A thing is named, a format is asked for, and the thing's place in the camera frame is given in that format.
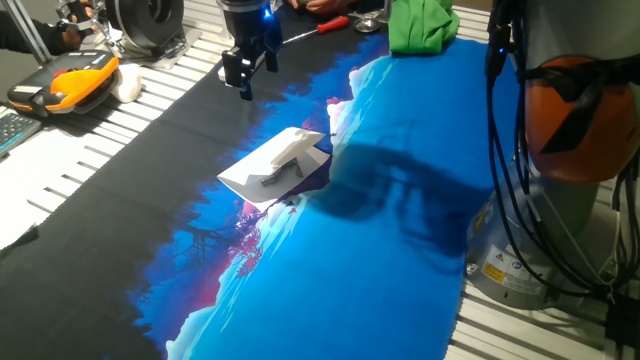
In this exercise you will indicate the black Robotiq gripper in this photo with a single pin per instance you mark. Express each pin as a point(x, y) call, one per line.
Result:
point(247, 25)

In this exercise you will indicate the white paper sheet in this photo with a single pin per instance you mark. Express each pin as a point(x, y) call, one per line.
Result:
point(247, 172)

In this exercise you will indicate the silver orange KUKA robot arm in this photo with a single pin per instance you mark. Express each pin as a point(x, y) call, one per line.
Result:
point(555, 30)

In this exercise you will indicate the dark sleeved forearm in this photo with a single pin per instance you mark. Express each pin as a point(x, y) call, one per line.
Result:
point(30, 37)

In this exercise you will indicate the seated person's left hand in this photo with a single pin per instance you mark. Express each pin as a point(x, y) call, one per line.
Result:
point(322, 5)

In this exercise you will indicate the operator's bare hand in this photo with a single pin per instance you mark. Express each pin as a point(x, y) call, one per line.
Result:
point(74, 40)

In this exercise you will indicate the small silver metal dish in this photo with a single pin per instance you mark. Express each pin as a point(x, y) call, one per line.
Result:
point(367, 24)

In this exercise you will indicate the black round fan housing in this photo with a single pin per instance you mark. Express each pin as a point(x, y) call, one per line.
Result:
point(142, 20)

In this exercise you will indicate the white rounded lump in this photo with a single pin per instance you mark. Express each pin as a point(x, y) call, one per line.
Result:
point(127, 82)

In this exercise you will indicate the green cloth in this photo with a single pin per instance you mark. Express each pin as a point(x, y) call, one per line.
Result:
point(420, 27)

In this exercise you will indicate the orange black teach pendant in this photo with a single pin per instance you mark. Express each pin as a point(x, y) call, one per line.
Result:
point(75, 82)

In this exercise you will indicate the blue black printed cloth mat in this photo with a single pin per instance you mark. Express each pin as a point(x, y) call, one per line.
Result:
point(350, 275)

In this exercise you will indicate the dark computer keyboard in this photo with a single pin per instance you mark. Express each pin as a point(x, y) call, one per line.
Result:
point(12, 130)

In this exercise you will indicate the grey fan base plate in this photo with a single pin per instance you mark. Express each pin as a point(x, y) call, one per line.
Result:
point(172, 52)

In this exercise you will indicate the grey metal bracket weight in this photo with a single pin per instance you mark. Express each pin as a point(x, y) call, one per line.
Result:
point(281, 172)

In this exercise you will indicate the slanted aluminium frame post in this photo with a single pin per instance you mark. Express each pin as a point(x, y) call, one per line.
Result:
point(27, 32)

